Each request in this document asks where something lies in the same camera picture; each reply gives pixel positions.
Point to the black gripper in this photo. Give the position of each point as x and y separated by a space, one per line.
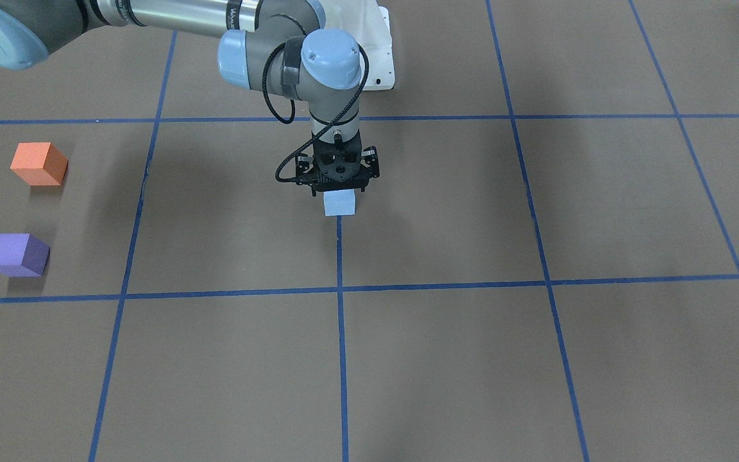
371 164

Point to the light blue foam block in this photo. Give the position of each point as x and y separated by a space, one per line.
340 203

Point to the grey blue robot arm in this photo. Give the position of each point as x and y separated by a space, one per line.
279 48

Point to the orange foam block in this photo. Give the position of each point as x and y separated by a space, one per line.
39 164

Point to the purple foam block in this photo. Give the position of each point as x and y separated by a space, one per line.
23 255

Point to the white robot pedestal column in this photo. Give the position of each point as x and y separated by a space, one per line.
369 23

